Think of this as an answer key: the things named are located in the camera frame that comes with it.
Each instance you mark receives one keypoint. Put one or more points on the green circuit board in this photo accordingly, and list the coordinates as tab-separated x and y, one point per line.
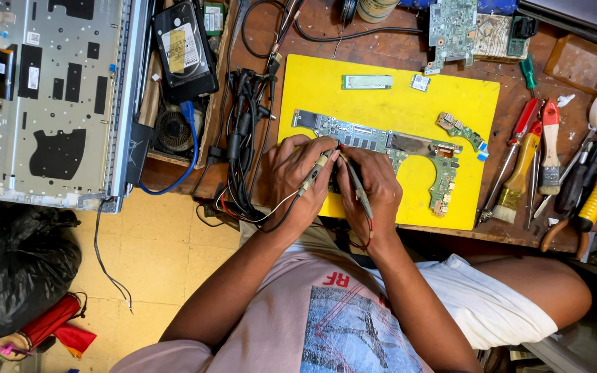
451	31

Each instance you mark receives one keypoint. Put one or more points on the small green memory module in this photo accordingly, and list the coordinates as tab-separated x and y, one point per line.
214	18

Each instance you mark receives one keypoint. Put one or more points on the small green daughter board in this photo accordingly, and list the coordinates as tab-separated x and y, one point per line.
459	128

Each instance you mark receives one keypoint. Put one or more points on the person's white shorts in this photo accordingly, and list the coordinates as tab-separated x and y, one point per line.
474	305

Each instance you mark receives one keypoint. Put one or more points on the red umbrella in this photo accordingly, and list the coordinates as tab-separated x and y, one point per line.
49	321

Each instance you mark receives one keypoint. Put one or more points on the silver laptop chassis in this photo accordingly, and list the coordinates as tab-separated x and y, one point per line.
55	98

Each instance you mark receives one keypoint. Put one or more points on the person's leg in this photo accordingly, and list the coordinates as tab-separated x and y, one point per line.
537	290

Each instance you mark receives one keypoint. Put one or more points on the black plastic bag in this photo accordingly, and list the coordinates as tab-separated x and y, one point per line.
16	269

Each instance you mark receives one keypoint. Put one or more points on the grey probe with red lead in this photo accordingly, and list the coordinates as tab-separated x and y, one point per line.
359	187

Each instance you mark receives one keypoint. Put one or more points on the grey probe with black lead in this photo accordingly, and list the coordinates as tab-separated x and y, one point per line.
315	171

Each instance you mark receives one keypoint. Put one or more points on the green memory stick module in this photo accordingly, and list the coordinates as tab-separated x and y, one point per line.
367	82

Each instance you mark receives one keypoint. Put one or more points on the metal tweezers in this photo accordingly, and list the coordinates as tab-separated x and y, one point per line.
532	191

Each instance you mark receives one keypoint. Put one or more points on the beige can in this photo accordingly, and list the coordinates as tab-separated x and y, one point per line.
376	9

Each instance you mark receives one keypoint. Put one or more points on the black hard drive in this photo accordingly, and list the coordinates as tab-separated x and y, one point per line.
184	49

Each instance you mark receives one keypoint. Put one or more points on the person's pink printed shirt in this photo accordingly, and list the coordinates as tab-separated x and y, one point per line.
288	321

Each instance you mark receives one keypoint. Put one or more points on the silver metal tool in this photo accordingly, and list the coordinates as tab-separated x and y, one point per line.
563	176

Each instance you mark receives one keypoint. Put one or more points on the yellow work mat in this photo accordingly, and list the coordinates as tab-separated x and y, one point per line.
381	101

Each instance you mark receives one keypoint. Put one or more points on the black cooling fan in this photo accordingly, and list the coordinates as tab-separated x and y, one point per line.
174	129

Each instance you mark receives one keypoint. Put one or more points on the green laptop motherboard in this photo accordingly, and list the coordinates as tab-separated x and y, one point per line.
417	147

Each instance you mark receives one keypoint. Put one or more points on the beige circuit board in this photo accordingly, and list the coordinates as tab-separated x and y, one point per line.
491	36

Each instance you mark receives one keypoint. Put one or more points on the brown block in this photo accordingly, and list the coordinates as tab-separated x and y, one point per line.
581	63

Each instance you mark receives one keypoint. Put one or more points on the person's right hand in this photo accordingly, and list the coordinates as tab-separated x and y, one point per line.
376	197

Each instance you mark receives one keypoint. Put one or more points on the person's left hand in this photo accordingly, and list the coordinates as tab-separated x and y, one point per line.
288	181

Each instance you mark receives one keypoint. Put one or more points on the black laptop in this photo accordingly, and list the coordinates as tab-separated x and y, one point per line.
578	18

